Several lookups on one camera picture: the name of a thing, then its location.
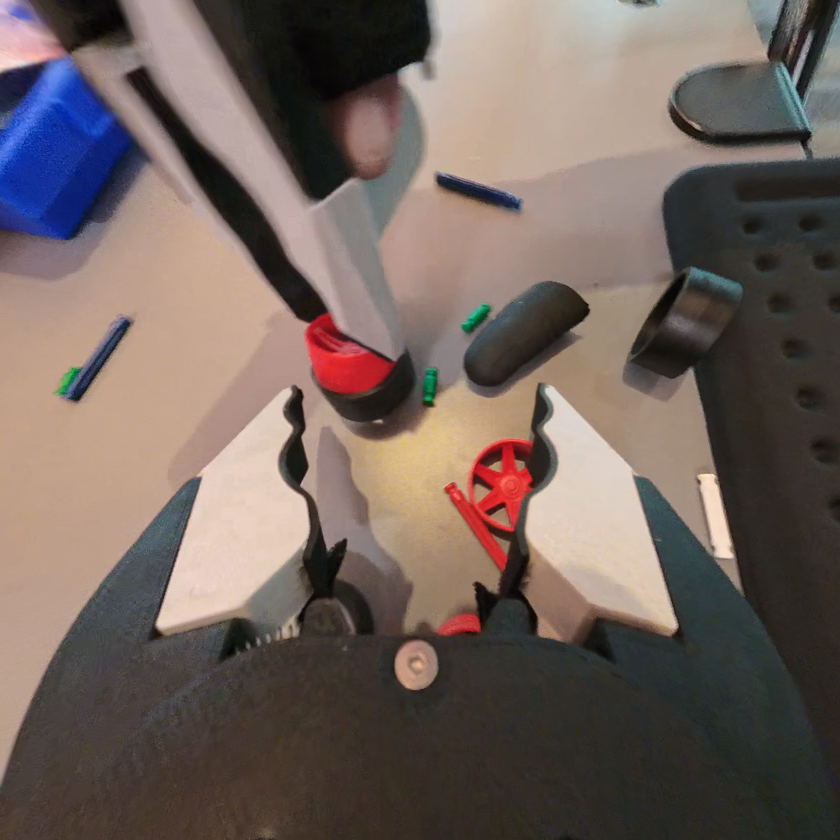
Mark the short green rod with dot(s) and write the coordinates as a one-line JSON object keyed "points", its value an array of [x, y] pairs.
{"points": [[430, 387], [67, 380], [476, 318]]}

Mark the blue plastic rod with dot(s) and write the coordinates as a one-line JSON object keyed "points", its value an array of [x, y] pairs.
{"points": [[479, 190]]}

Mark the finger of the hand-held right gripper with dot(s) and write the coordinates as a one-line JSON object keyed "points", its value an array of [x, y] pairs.
{"points": [[341, 262], [131, 105]]}

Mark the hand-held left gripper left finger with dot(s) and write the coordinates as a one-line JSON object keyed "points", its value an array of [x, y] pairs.
{"points": [[243, 525]]}

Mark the red wheel with black tyre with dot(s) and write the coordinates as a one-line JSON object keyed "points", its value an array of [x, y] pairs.
{"points": [[374, 400]]}

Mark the black perforated foam strip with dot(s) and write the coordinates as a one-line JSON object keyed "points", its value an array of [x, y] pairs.
{"points": [[774, 459]]}

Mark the black foam cylinder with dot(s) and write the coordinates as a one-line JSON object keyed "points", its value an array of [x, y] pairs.
{"points": [[525, 334]]}

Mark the person's right hand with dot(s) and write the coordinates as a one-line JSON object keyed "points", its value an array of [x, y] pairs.
{"points": [[367, 131]]}

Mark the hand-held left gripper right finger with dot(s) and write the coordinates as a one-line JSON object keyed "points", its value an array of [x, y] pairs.
{"points": [[590, 525]]}

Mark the long red rod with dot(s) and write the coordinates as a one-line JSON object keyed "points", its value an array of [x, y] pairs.
{"points": [[479, 525]]}

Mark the thick blue rod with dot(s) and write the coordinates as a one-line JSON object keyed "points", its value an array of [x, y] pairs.
{"points": [[98, 358]]}

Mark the blue plastic bin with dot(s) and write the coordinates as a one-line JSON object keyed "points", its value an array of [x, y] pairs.
{"points": [[52, 157]]}

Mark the short white rod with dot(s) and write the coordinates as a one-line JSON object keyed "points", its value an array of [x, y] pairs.
{"points": [[715, 515]]}

